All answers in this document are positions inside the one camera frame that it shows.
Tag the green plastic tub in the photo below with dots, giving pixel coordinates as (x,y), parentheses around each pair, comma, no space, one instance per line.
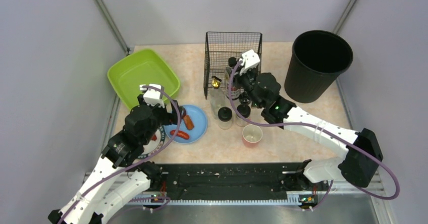
(143,67)

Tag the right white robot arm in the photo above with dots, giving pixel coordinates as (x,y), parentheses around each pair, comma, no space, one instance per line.
(358,153)

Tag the clear bottle gold pump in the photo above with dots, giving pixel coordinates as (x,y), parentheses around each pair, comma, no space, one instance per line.
(217,98)

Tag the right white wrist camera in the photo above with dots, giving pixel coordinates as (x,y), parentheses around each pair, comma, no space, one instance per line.
(247,61)

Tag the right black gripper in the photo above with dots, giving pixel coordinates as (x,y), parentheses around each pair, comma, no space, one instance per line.
(241,76)

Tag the white green rimmed plate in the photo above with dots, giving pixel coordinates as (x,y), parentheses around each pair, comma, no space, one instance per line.
(153,146)

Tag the black wire basket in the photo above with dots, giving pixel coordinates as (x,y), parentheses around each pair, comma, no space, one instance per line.
(220,46)

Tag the black pepper grinder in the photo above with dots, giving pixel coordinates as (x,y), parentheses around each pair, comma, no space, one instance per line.
(244,98)

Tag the pink mug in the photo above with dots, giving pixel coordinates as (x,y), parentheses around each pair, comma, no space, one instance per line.
(251,136)

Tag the brown sauce bottle black cap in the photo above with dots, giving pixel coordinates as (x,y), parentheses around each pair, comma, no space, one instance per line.
(235,92)

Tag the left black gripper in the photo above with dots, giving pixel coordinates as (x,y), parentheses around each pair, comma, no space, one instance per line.
(172,110)

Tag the blue plate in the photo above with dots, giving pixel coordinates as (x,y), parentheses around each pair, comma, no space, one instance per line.
(199,120)

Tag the orange sausage piece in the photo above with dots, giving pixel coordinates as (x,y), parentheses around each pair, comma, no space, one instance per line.
(188,123)

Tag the black trash bin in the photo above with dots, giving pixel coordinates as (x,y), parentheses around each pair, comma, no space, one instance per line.
(318,58)

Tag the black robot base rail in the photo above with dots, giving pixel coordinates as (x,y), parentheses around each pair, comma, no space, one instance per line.
(230,181)

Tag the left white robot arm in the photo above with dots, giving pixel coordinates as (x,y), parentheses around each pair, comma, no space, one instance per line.
(116,178)

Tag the red sausage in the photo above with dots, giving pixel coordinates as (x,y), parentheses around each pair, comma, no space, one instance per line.
(180,134)

